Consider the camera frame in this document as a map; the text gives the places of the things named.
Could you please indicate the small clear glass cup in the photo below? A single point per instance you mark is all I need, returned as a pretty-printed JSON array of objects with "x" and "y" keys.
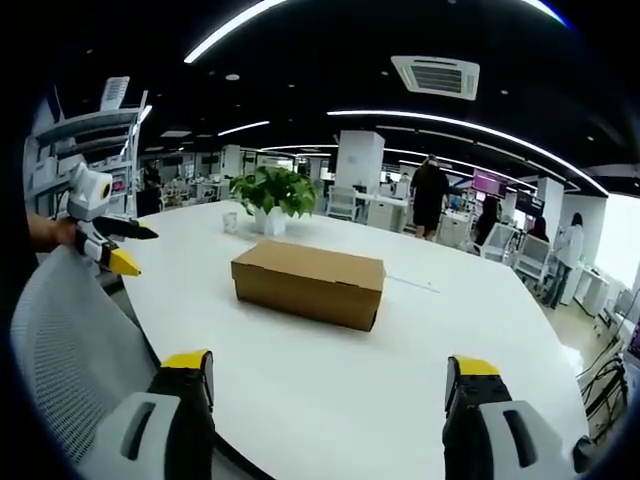
[{"x": 230, "y": 221}]

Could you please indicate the brown cardboard shoe box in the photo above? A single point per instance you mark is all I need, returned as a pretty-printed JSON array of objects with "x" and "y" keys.
[{"x": 310, "y": 282}]

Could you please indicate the purple display screen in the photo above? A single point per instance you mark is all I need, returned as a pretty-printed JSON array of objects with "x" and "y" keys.
[{"x": 489, "y": 181}]

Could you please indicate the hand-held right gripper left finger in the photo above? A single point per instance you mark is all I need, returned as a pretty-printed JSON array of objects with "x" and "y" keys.
[{"x": 150, "y": 430}]

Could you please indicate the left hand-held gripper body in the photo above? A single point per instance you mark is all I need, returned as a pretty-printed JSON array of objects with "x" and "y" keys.
[{"x": 89, "y": 192}]

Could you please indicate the ceiling air conditioner vent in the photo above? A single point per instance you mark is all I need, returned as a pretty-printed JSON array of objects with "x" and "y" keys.
[{"x": 436, "y": 76}]

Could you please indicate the green potted plant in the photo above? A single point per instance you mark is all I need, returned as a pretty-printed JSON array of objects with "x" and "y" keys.
[{"x": 274, "y": 197}]

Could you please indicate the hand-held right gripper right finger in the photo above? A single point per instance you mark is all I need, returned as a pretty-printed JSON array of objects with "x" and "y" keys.
[{"x": 492, "y": 425}]

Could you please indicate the person's left hand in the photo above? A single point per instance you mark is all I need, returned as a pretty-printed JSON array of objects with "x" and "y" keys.
[{"x": 52, "y": 232}]

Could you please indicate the white mesh office chair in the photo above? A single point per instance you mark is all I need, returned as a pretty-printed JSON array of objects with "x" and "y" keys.
[{"x": 80, "y": 350}]

